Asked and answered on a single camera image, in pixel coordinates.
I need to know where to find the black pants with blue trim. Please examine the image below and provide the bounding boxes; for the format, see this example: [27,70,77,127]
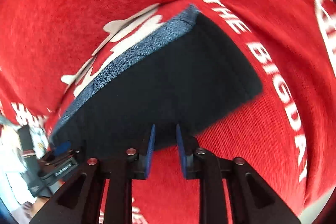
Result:
[51,5,262,159]

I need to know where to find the person's left hand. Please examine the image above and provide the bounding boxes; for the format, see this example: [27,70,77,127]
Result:
[22,197,49,219]

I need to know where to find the red wedding pillow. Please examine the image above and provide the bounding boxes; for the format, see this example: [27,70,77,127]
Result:
[0,0,297,119]

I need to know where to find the red wedding bed blanket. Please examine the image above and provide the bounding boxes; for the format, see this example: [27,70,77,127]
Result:
[0,0,336,224]

